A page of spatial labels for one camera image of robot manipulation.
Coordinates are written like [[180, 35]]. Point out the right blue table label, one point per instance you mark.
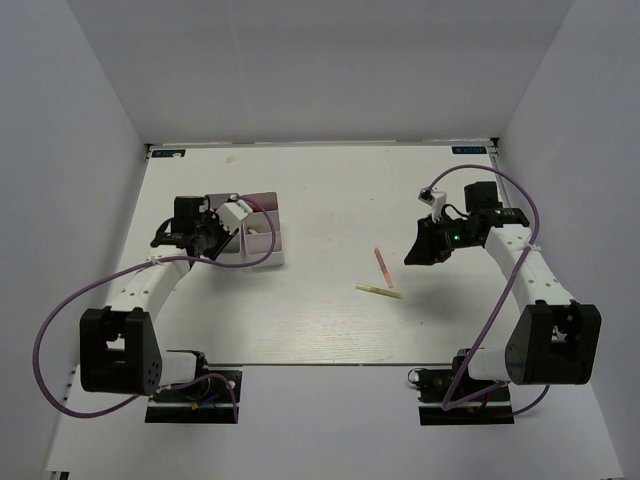
[[468, 150]]

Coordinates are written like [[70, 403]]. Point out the left white organizer bin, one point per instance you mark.
[[214, 201]]

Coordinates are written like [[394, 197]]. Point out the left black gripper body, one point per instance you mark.
[[214, 233]]

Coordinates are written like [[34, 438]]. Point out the left blue table label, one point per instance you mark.
[[168, 153]]

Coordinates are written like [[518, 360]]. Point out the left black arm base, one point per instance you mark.
[[215, 400]]

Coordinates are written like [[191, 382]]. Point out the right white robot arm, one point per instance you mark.
[[554, 342]]

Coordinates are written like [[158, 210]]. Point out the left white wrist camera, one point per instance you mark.
[[233, 212]]

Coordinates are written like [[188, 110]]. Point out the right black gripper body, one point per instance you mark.
[[456, 232]]

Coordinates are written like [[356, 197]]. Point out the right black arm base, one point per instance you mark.
[[432, 383]]

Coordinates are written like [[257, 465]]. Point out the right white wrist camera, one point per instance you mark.
[[436, 200]]

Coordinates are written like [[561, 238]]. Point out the right white organizer bin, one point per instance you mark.
[[265, 215]]

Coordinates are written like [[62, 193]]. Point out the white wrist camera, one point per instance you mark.
[[233, 212], [436, 200]]

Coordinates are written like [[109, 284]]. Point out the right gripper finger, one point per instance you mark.
[[425, 255], [428, 235]]

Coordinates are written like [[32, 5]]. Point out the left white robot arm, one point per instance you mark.
[[119, 350]]

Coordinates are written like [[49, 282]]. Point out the white organizer bin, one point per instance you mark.
[[214, 201], [265, 215]]

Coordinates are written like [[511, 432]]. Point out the orange pink pencil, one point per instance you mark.
[[383, 268]]

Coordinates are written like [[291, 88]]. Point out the blue table label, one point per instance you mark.
[[468, 150], [168, 153]]

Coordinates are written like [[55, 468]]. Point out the yellow stick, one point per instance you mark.
[[378, 291]]

